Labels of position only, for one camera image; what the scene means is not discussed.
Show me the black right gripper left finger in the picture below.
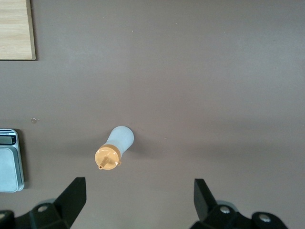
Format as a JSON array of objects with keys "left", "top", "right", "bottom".
[{"left": 0, "top": 177, "right": 87, "bottom": 229}]

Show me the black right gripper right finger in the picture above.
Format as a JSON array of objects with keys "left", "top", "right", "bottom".
[{"left": 190, "top": 178, "right": 288, "bottom": 229}]

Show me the translucent sauce bottle orange cap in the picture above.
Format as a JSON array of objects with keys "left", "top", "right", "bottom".
[{"left": 94, "top": 125, "right": 134, "bottom": 171}]

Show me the silver digital kitchen scale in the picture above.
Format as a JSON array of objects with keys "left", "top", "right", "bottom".
[{"left": 0, "top": 128, "right": 25, "bottom": 193}]

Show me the wooden cutting board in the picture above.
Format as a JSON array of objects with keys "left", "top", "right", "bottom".
[{"left": 0, "top": 0, "right": 36, "bottom": 61}]

